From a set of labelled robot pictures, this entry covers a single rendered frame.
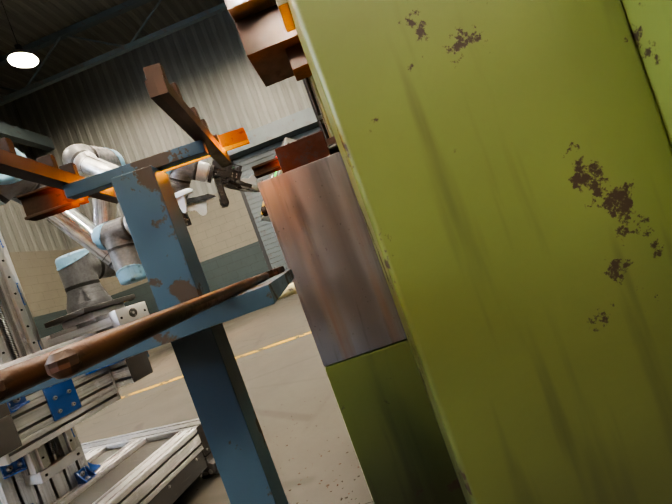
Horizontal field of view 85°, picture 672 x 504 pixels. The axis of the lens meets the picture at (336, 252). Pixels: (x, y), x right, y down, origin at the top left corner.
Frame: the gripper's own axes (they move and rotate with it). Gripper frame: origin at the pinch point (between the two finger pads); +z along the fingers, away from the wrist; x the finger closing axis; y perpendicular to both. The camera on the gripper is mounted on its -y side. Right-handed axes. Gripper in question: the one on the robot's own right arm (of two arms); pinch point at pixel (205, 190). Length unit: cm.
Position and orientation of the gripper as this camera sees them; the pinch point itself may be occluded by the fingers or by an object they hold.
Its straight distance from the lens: 113.8
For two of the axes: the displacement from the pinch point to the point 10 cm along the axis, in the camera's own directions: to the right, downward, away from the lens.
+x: -0.6, 0.4, -10.0
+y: 3.4, 9.4, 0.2
